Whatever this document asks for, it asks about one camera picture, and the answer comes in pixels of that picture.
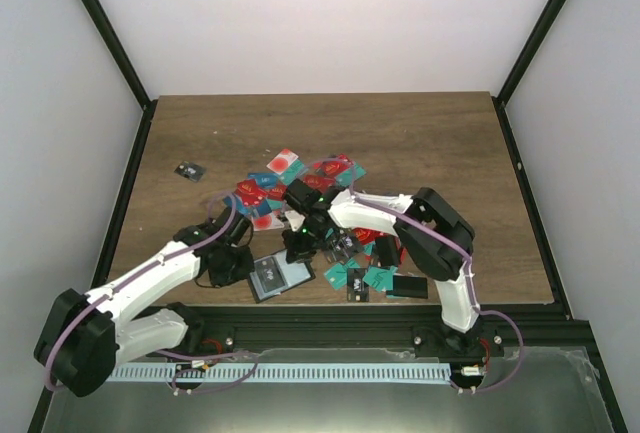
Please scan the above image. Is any black leather card holder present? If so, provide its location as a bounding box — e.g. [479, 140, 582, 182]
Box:
[248, 250, 316, 303]

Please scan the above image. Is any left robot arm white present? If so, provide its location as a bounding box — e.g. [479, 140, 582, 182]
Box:
[34, 207, 253, 397]

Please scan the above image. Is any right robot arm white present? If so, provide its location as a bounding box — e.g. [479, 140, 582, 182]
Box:
[282, 179, 480, 356]

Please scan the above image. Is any teal card right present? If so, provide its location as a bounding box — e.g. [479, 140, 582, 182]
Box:
[346, 163, 366, 184]

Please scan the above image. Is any black card blank back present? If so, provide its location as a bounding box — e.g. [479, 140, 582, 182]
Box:
[375, 235, 401, 268]

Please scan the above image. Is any blue card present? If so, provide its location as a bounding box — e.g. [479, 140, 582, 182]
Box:
[247, 172, 279, 190]

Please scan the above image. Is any white card red circle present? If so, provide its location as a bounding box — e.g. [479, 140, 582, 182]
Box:
[267, 149, 299, 175]

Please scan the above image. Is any black VIP card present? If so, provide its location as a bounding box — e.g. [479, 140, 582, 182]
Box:
[174, 161, 206, 182]

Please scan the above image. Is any black box on cards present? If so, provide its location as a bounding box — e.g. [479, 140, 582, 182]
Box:
[386, 275, 429, 299]

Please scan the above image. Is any light blue slotted cable duct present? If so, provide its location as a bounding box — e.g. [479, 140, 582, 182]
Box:
[108, 362, 451, 385]

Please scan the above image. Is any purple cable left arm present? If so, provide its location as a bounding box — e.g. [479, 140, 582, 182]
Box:
[43, 191, 261, 394]

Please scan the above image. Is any black front rail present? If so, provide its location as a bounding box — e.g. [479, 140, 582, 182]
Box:
[149, 305, 591, 359]

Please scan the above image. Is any black frame post left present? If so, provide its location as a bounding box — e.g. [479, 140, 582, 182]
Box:
[80, 0, 152, 110]

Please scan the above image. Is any black frame post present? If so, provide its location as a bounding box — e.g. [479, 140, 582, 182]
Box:
[80, 0, 152, 110]
[492, 0, 596, 104]

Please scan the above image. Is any black frame post right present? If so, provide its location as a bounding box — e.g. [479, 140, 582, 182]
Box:
[492, 0, 596, 104]

